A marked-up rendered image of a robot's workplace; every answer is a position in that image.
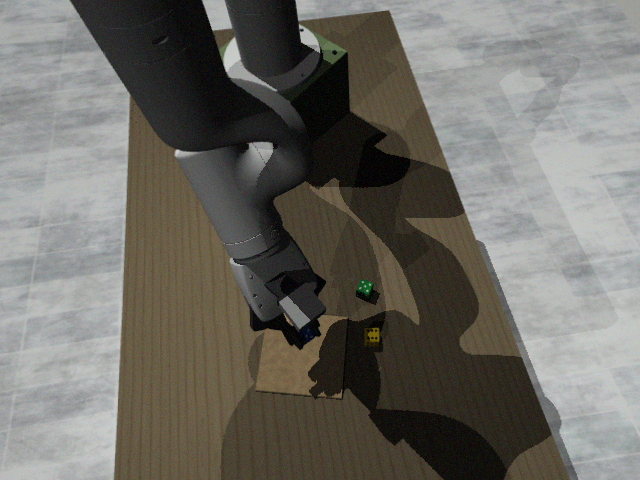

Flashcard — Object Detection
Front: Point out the green die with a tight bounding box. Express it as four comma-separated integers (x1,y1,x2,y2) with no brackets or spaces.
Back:
356,279,374,300

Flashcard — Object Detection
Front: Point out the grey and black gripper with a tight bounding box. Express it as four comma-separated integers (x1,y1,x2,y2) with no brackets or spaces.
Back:
230,230,326,350

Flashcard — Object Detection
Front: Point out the tan square mat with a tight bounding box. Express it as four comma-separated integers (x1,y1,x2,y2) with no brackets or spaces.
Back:
255,315,348,399

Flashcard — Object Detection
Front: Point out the yellow die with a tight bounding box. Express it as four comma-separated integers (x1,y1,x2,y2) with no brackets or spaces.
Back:
364,328,380,347

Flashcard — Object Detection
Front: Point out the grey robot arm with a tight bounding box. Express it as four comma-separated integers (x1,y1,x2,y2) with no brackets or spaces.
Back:
70,0,327,333

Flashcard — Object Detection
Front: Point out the blue die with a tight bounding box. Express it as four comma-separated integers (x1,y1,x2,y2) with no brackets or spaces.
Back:
292,325,315,346

